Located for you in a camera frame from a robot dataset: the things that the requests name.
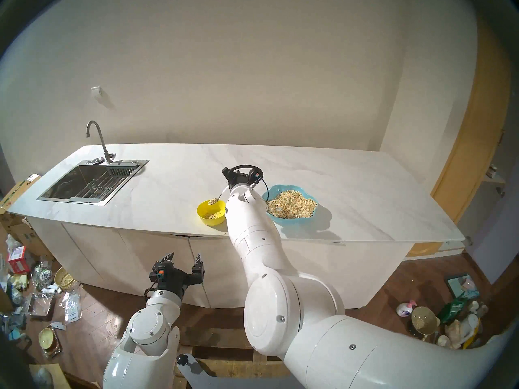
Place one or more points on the blue patterned ceramic bowl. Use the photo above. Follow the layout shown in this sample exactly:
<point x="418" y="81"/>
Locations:
<point x="45" y="276"/>

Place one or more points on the metal sink drain rack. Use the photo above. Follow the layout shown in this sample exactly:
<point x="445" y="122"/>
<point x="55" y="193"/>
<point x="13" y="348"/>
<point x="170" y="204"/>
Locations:
<point x="101" y="185"/>

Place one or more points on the white wall socket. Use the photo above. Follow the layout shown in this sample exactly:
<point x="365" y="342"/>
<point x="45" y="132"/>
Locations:
<point x="96" y="92"/>

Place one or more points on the clear bag with white label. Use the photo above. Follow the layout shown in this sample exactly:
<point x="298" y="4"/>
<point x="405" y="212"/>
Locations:
<point x="72" y="309"/>

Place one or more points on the flat clear plastic bag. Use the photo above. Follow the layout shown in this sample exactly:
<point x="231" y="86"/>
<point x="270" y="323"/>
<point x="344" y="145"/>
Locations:
<point x="40" y="304"/>

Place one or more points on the brown cardboard box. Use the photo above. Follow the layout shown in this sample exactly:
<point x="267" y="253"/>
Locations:
<point x="18" y="226"/>

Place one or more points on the dark green snack bag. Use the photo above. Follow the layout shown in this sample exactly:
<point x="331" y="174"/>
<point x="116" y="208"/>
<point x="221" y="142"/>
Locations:
<point x="452" y="310"/>

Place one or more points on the metal spoon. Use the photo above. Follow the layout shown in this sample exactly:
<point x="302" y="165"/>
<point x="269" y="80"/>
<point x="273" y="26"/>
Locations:
<point x="213" y="201"/>

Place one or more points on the teal framed tablet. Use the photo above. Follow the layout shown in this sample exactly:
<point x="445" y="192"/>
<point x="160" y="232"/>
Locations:
<point x="460" y="286"/>

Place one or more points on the pale green ceramic bowl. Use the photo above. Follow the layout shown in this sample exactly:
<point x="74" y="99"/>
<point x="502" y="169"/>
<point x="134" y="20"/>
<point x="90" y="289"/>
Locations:
<point x="46" y="338"/>

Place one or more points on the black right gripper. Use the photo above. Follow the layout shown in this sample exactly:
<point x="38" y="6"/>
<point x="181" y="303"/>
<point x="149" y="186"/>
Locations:
<point x="243" y="178"/>

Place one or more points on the small red box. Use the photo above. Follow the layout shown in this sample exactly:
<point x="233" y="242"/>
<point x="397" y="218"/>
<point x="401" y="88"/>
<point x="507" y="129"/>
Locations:
<point x="18" y="262"/>

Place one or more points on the large cereal heap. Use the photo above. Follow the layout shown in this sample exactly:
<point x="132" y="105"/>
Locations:
<point x="292" y="206"/>

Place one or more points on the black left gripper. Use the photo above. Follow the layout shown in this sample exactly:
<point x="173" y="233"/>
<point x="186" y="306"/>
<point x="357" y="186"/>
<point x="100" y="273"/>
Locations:
<point x="174" y="277"/>

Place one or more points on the wooden pallet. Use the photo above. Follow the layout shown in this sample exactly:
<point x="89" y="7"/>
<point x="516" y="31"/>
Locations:
<point x="215" y="337"/>

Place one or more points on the blue scalloped bowl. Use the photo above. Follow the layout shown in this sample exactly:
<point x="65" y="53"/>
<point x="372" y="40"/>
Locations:
<point x="300" y="221"/>

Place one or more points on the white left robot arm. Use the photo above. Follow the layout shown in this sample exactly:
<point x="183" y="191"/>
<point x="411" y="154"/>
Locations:
<point x="148" y="331"/>

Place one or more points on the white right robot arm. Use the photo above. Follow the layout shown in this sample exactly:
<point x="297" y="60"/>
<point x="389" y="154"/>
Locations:
<point x="251" y="230"/>

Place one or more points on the round metal sink cap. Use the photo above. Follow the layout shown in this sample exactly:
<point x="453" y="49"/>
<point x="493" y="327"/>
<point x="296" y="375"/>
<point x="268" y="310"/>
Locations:
<point x="98" y="161"/>

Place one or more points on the pale woven basket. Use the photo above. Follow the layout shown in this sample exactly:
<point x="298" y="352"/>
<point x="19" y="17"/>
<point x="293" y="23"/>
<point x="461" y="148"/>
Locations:
<point x="65" y="278"/>

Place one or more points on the yellow wooden door frame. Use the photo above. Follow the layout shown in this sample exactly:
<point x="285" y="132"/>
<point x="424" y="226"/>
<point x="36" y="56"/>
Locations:
<point x="474" y="149"/>

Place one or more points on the white counter cabinet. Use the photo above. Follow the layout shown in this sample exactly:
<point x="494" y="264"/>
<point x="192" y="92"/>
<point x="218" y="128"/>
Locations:
<point x="121" y="254"/>

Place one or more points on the white bottle with pink cap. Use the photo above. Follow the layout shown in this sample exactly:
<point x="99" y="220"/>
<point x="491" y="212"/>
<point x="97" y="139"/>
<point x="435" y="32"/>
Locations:
<point x="405" y="310"/>

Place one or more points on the small yellow plastic bowl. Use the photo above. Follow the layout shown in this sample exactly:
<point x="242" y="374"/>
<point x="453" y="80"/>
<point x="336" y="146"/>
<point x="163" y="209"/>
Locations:
<point x="204" y="220"/>

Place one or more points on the black star knob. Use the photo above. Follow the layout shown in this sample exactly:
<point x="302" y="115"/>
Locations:
<point x="183" y="360"/>

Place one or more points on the small cereal portion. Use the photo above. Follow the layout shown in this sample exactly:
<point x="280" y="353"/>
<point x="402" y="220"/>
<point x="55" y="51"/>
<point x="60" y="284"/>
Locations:
<point x="213" y="216"/>

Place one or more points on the stainless steel sink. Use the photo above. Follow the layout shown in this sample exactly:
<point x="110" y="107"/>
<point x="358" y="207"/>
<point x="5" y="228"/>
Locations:
<point x="69" y="181"/>

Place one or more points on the green colander bowl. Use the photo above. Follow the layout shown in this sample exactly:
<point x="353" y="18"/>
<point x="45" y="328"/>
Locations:
<point x="423" y="319"/>

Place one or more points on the curved metal faucet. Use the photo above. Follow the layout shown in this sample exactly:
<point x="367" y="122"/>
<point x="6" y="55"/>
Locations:
<point x="103" y="145"/>

